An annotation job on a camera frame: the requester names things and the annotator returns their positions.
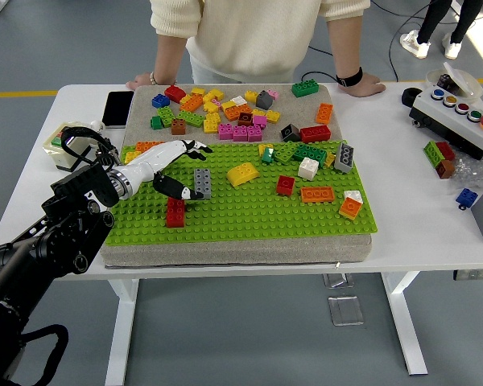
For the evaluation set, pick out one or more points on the person's left hand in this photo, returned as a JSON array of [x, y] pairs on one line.
[[364, 85]]

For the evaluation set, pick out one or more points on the person's right hand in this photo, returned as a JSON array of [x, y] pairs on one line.
[[141, 82]]

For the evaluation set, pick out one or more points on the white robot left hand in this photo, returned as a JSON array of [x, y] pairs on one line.
[[153, 161]]

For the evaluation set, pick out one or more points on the long grey toy brick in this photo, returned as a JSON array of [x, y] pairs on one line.
[[202, 179]]

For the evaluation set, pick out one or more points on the long red toy brick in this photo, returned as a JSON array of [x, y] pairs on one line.
[[175, 215]]

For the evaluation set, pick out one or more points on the yellow toy brick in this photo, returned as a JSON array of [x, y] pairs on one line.
[[264, 147], [214, 95], [329, 161], [211, 107], [273, 116], [212, 123], [258, 112], [198, 91], [228, 106], [130, 157], [251, 96]]

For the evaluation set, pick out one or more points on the person's right forearm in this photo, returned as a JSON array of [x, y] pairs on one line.
[[167, 54]]

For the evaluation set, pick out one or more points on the person's left forearm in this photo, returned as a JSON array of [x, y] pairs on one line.
[[344, 44]]

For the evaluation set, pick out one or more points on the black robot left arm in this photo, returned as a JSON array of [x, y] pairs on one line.
[[76, 193]]

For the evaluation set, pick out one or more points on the orange toy brick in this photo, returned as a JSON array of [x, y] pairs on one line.
[[192, 103], [145, 145], [231, 112], [324, 113], [317, 195]]

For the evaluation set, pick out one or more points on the blue toy brick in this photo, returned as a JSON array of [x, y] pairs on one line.
[[161, 100]]

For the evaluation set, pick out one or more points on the small green toy brick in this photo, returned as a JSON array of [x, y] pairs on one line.
[[157, 123], [268, 157]]

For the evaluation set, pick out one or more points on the light green toy brick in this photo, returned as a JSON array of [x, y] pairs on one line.
[[167, 116], [191, 119], [432, 153], [285, 153]]

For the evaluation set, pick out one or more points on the dark green toy brick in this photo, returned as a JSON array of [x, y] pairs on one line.
[[310, 154], [305, 88]]

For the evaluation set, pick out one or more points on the grey hollow toy brick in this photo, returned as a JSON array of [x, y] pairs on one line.
[[344, 158]]

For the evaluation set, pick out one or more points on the black sloped brick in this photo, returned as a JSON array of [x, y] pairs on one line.
[[291, 133]]

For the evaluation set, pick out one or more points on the yellow curved brick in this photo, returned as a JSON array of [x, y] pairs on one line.
[[243, 174]]

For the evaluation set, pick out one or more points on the small pink toy brick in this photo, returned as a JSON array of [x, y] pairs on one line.
[[273, 94]]

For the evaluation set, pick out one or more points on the white toy brick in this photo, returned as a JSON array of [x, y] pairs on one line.
[[308, 169], [354, 195], [239, 100]]

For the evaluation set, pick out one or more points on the dark grey sloped brick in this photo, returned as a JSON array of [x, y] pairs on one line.
[[265, 100]]

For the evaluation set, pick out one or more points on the dark brown toy brick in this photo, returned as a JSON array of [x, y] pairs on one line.
[[245, 119]]

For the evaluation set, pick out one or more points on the green studded baseplate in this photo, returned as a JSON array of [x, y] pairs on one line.
[[245, 219]]

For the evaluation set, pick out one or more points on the orange and yellow brick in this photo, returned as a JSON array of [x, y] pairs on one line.
[[350, 209]]

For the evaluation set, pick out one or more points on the black smartwatch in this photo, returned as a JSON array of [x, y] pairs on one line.
[[350, 77]]

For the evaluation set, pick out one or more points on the black smartphone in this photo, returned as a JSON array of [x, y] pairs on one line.
[[118, 108]]

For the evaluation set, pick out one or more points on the black tape roll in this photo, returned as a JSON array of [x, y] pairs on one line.
[[408, 98]]

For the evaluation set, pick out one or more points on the small white fitting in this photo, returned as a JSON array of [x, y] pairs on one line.
[[97, 125]]

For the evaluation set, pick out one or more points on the person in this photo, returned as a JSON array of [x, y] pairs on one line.
[[241, 24], [428, 20]]

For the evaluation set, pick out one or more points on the white button control box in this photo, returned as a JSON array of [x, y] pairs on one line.
[[455, 124]]

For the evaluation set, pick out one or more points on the clear lidded plastic container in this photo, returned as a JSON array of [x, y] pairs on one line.
[[467, 82]]

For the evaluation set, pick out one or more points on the clear plastic bag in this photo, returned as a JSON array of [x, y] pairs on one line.
[[475, 173]]

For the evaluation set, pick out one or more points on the white table leg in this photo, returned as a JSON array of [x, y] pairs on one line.
[[120, 329], [404, 321]]

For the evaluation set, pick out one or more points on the clear floor plate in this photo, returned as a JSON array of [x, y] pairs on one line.
[[346, 311], [338, 280]]

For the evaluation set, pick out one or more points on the table height control panel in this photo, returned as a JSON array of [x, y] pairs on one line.
[[477, 275]]

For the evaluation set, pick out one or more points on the cream switch box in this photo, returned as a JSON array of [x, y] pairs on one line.
[[53, 146]]

